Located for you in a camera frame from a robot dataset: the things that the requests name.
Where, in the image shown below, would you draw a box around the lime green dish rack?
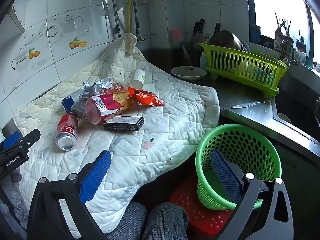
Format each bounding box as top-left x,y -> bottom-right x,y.
200,43 -> 289,99

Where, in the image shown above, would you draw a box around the red plastic stool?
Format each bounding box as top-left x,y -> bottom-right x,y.
169,178 -> 233,239

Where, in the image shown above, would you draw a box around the white quilted blanket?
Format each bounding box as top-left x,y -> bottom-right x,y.
13,33 -> 220,233

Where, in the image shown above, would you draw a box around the person's plaid trouser legs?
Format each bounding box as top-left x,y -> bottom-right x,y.
105,202 -> 189,239

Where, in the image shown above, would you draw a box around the black cigarette box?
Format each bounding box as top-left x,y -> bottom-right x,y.
103,115 -> 144,131

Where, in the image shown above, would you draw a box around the yellow gas hose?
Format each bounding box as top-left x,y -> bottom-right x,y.
125,0 -> 136,34

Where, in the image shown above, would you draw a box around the red cartoon paper cup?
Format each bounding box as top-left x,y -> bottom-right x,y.
85,82 -> 133,125

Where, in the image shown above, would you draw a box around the dark metal pot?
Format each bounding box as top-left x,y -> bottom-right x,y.
209,30 -> 244,50

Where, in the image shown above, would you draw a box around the white ceramic plate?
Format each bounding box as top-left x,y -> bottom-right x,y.
171,66 -> 207,81

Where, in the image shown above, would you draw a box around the white paper cup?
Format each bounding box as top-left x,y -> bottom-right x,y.
130,69 -> 145,89

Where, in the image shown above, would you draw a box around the steel kitchen knife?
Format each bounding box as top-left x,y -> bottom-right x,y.
231,101 -> 266,109

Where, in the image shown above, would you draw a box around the orange Ovaltine snack wrapper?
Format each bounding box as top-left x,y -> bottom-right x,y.
128,87 -> 164,107

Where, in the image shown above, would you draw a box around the blue white milk carton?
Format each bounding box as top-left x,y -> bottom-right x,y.
61,89 -> 81,113

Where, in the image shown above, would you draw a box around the green perforated trash basket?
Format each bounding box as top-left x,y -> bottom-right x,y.
195,124 -> 282,210

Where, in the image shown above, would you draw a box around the red cola can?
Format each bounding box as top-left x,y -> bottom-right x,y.
55,113 -> 78,151

